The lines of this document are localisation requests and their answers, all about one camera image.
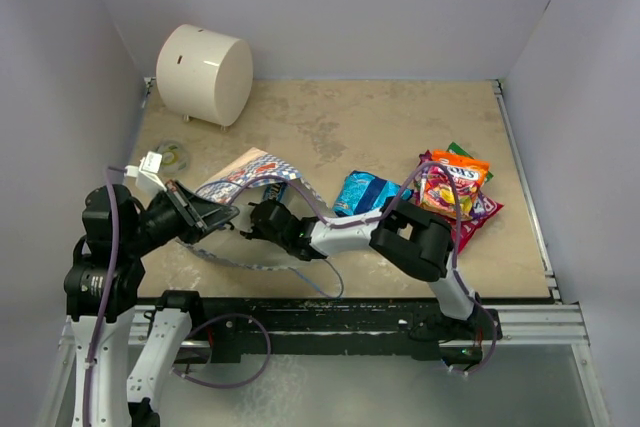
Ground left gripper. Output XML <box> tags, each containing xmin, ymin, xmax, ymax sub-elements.
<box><xmin>124</xmin><ymin>178</ymin><xmax>239</xmax><ymax>255</ymax></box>

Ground blue checkered paper bag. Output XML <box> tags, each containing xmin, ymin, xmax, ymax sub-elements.
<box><xmin>181</xmin><ymin>148</ymin><xmax>345</xmax><ymax>299</ymax></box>

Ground teal blue snack bag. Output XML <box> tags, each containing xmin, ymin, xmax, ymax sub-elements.
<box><xmin>332</xmin><ymin>171</ymin><xmax>400</xmax><ymax>217</ymax></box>

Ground orange Fox's fruits candy bag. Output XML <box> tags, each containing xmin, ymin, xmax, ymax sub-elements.
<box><xmin>427</xmin><ymin>150</ymin><xmax>490</xmax><ymax>200</ymax></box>

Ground green Fox's candy bag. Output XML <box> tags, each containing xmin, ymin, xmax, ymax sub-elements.
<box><xmin>446</xmin><ymin>142</ymin><xmax>494</xmax><ymax>182</ymax></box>

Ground red Real snack bag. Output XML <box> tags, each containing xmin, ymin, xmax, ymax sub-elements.
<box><xmin>413</xmin><ymin>176</ymin><xmax>504</xmax><ymax>254</ymax></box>

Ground purple Fox's berries candy bag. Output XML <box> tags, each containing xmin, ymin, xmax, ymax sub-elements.
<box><xmin>470</xmin><ymin>192</ymin><xmax>495</xmax><ymax>220</ymax></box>

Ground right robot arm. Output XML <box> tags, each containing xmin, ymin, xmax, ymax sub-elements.
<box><xmin>241</xmin><ymin>200</ymin><xmax>498</xmax><ymax>340</ymax></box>

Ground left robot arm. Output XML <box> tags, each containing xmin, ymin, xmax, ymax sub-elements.
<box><xmin>64</xmin><ymin>181</ymin><xmax>239</xmax><ymax>426</ymax></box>

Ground blue M&M's snack bag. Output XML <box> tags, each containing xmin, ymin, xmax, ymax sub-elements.
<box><xmin>262</xmin><ymin>182</ymin><xmax>288</xmax><ymax>203</ymax></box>

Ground white cylindrical container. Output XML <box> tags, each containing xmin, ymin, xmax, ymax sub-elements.
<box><xmin>156</xmin><ymin>24</ymin><xmax>253</xmax><ymax>127</ymax></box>

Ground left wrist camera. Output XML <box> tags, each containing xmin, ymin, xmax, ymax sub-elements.
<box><xmin>125</xmin><ymin>151</ymin><xmax>166</xmax><ymax>197</ymax></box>

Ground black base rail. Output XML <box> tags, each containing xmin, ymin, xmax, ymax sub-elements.
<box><xmin>188</xmin><ymin>298</ymin><xmax>490</xmax><ymax>362</ymax></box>

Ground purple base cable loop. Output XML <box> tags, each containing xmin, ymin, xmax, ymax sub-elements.
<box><xmin>167</xmin><ymin>315</ymin><xmax>271</xmax><ymax>390</ymax></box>

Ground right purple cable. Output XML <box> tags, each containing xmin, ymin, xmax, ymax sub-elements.
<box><xmin>234</xmin><ymin>160</ymin><xmax>501</xmax><ymax>378</ymax></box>

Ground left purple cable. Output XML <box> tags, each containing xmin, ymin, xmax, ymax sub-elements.
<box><xmin>79</xmin><ymin>165</ymin><xmax>129</xmax><ymax>427</ymax></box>

